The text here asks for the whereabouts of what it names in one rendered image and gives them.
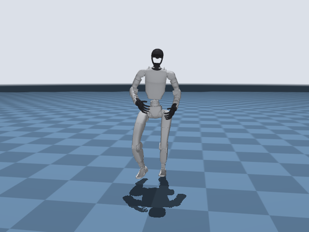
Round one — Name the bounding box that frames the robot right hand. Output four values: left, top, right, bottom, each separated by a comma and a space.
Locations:
135, 98, 150, 114

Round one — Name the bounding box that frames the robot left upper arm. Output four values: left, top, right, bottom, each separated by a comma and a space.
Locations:
167, 71, 179, 96

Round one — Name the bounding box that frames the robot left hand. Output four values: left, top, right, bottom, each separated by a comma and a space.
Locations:
164, 103, 177, 120

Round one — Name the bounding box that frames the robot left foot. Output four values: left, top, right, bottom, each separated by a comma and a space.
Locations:
158, 168, 166, 177

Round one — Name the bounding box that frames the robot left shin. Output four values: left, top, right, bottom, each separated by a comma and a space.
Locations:
160, 145, 168, 170

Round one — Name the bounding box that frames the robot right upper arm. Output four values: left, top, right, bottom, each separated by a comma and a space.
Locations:
132, 69, 146, 93

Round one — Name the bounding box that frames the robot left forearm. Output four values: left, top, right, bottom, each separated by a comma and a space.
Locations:
173, 89, 181, 109

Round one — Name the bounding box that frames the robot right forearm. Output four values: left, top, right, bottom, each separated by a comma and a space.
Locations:
129, 87, 139, 104

